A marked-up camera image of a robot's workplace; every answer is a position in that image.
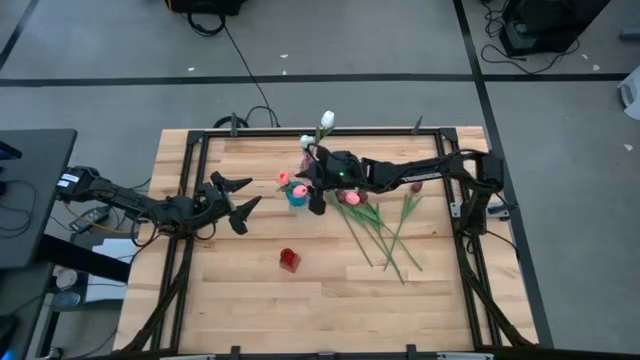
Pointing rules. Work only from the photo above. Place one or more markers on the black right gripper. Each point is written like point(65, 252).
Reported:
point(340, 167)

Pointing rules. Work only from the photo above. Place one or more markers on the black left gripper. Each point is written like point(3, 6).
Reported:
point(212, 202)

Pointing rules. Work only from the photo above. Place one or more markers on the white artificial tulip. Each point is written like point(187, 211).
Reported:
point(306, 141)
point(327, 119)

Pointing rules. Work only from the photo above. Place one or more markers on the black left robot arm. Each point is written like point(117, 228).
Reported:
point(115, 195)

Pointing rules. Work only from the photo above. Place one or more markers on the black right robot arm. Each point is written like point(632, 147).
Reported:
point(415, 172)

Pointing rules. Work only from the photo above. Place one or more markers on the teal glass vase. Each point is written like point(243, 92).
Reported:
point(295, 202)

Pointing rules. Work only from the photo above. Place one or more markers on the red ribbed glass vase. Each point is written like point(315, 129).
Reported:
point(290, 260)

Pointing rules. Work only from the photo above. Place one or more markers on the black power adapter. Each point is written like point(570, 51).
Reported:
point(90, 218)

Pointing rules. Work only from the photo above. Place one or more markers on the black desk support bar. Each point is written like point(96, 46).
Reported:
point(85, 257)

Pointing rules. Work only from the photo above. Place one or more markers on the white round cup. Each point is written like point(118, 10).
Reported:
point(66, 278)

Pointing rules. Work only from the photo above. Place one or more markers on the black floor equipment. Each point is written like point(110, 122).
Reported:
point(205, 5)

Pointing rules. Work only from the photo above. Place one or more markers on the black desk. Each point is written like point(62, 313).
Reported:
point(35, 200)

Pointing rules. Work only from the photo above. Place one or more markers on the black computer tower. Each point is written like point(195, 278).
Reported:
point(550, 20)

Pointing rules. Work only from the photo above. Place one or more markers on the white plastic object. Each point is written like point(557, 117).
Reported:
point(632, 95)

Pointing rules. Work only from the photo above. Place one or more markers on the black aluminium table frame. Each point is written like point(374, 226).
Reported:
point(375, 132)

